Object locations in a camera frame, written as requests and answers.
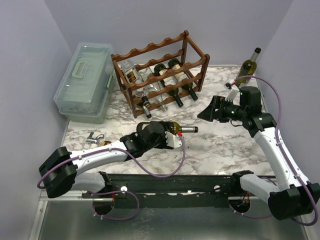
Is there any green bottle brown label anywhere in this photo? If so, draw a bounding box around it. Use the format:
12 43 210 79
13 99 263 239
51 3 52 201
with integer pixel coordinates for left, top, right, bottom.
142 105 152 119

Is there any green bottle silver foil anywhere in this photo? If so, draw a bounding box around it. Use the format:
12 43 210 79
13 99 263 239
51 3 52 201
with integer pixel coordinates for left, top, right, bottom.
136 121 199 135
235 47 261 88

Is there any clear bottle black cap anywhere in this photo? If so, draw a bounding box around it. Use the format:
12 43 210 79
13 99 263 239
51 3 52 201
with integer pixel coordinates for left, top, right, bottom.
121 59 150 107

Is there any dark green wine bottle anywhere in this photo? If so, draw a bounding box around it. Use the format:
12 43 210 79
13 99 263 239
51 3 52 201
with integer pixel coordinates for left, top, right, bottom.
154 63 184 108
168 58 198 101

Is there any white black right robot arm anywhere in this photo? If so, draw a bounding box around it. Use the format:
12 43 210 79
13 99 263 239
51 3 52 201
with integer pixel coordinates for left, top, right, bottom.
197 86 320 220

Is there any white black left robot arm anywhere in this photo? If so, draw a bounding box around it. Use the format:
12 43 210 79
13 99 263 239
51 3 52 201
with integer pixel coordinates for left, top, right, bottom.
37 121 182 199

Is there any brown wooden wine rack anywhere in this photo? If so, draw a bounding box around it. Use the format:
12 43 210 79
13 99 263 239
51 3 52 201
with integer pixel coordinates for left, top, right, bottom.
111 30 210 118

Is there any clear glass wine bottle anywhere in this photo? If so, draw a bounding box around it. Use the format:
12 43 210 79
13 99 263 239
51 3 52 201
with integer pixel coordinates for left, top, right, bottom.
138 67 168 113

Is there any yellow utility knife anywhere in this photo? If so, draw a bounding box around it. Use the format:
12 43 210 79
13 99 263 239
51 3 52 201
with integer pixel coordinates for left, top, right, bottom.
101 141 112 146

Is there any silver metal pipe fitting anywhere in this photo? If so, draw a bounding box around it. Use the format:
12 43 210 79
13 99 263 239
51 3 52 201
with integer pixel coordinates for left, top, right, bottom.
86 132 105 145

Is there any translucent green plastic toolbox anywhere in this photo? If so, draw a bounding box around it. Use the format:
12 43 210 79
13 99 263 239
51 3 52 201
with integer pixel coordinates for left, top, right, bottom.
53 42 116 124

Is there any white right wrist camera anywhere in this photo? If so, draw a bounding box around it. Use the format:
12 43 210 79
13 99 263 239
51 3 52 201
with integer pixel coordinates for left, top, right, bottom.
224 82 240 101

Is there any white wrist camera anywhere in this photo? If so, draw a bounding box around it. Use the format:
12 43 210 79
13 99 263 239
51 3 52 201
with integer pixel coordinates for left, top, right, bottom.
164 131 182 149
224 82 240 101

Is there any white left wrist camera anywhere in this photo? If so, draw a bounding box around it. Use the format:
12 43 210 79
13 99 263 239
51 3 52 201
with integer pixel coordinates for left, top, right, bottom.
164 131 182 149

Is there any black metal base rail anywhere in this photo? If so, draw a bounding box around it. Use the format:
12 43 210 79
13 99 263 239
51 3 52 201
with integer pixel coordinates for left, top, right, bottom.
81 171 276 210

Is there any aluminium extrusion rail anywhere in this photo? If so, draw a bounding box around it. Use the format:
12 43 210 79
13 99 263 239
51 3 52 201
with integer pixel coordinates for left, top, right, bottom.
39 190 83 201

